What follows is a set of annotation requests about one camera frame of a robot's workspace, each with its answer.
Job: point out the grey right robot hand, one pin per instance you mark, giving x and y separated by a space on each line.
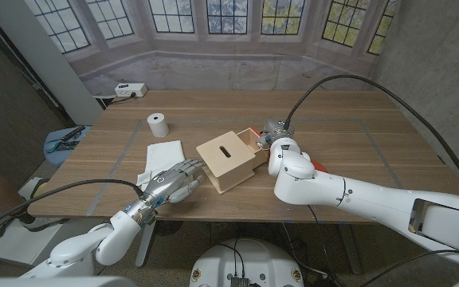
279 129

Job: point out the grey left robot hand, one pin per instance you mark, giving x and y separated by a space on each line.
173 181

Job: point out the wooden drawer with red front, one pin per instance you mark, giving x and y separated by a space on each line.
253 139

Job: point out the wooden box with slot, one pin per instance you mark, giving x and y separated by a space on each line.
229 171

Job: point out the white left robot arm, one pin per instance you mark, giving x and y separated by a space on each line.
114 239

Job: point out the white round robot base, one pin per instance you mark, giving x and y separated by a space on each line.
253 263

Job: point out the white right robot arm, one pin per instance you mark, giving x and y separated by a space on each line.
373 203

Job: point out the white folded paper towel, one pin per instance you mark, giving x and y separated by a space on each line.
163 153

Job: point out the red bowl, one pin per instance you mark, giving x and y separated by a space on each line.
319 166

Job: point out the white tissue roll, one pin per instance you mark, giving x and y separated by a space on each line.
158 127

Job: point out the black hand tool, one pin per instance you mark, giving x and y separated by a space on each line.
72 133

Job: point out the grey table leg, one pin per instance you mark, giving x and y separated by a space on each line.
146 243
351 251

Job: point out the printed window backdrop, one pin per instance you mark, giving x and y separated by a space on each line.
221 71

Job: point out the white power strip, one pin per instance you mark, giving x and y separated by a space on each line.
130 90

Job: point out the blue round stool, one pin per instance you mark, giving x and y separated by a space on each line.
54 157

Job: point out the grey white sneaker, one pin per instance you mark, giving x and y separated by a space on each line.
46 224

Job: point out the white floor board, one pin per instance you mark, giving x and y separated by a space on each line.
14 247

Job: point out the white wall panel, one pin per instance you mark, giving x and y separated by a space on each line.
34 52

